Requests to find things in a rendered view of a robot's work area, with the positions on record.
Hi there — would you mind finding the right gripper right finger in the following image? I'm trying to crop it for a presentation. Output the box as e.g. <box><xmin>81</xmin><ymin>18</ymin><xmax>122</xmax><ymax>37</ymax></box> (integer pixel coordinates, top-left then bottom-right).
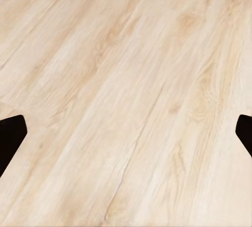
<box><xmin>235</xmin><ymin>115</ymin><xmax>252</xmax><ymax>157</ymax></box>

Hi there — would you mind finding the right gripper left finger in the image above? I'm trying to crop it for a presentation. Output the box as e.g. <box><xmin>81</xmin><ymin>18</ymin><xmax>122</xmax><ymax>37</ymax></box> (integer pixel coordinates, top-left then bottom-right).
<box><xmin>0</xmin><ymin>115</ymin><xmax>27</xmax><ymax>178</ymax></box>

